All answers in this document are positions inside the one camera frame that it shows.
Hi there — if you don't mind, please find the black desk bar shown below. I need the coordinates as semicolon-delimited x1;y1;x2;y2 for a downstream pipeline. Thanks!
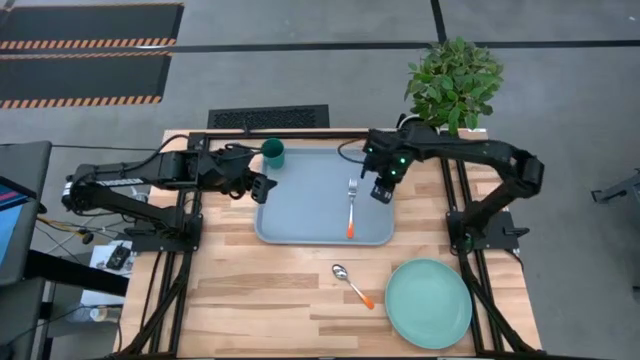
23;248;130;297

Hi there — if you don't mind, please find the yellow cable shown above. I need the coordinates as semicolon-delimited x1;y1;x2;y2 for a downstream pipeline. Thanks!
35;215;87;237

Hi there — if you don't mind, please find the dark grey floor stand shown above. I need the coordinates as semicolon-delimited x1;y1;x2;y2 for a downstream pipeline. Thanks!
591;169;640;220

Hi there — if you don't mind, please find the teal round plate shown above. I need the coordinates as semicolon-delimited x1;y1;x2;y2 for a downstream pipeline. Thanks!
384;257;474;351

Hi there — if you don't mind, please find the dark green cup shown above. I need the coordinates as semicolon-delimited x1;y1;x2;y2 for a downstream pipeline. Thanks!
260;137;287;170

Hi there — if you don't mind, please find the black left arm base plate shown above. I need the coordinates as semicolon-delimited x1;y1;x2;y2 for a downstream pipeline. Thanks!
130;213;204;253

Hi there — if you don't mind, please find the white paper sheet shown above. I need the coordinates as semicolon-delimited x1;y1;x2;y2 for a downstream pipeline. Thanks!
79;240;135;307

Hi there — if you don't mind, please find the metal spoon orange handle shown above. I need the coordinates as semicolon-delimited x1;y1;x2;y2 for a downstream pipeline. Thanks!
331;263;376;311

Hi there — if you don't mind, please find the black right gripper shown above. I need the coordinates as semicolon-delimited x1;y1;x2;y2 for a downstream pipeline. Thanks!
360;128;416;205

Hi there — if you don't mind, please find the grey plastic tray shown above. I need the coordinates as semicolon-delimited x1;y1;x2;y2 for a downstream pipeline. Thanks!
254;146;396;247

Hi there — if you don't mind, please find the metal fork orange handle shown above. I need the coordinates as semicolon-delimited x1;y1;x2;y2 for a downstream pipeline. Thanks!
346;177;359;240

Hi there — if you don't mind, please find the clear plastic bottle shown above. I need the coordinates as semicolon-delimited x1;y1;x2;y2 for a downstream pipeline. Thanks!
74;305;123;324

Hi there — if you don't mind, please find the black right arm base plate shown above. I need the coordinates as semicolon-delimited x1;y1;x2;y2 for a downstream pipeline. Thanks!
446;209;530;251

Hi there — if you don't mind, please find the black floor vent grille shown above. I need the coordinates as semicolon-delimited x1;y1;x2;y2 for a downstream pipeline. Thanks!
207;104;331;130

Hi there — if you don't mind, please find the black aluminium table frame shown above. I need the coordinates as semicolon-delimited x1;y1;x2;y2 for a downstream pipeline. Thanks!
114;129;541;360

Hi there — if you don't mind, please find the black mat with hazard stripes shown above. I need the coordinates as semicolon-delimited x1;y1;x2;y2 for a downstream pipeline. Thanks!
0;51;173;110
0;2;185;51

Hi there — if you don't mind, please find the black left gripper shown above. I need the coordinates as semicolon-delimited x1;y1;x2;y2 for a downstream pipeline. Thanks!
197;147;279;205

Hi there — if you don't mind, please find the small black handheld device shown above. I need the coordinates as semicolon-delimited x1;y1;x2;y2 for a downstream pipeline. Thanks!
105;243;132;272

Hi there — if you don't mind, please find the monitor with blue screen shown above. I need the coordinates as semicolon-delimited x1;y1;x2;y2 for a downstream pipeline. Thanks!
0;175;40;287

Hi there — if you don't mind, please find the green plant in white pot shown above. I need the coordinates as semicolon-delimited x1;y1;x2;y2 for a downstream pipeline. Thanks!
398;35;505;137

